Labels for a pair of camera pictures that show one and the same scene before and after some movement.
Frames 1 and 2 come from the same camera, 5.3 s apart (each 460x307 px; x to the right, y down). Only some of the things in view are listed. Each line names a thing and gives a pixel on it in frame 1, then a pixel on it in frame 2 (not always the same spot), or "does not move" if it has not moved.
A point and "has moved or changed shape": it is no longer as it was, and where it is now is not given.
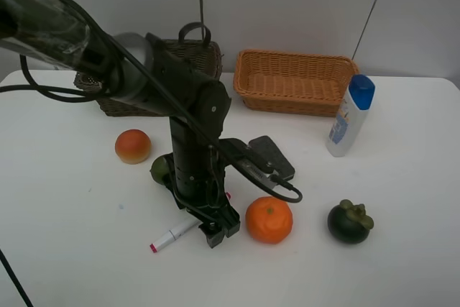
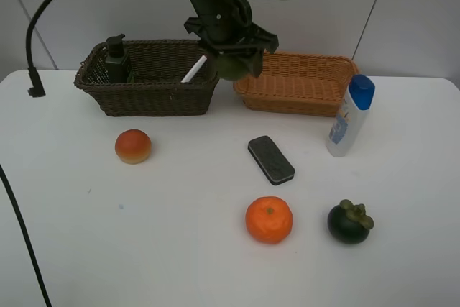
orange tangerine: x=269 y=219 does not move
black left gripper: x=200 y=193 → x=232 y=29
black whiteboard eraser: x=266 y=152 does not move
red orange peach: x=133 y=147 does not move
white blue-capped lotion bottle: x=351 y=115 does not move
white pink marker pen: x=173 y=234 has moved or changed shape
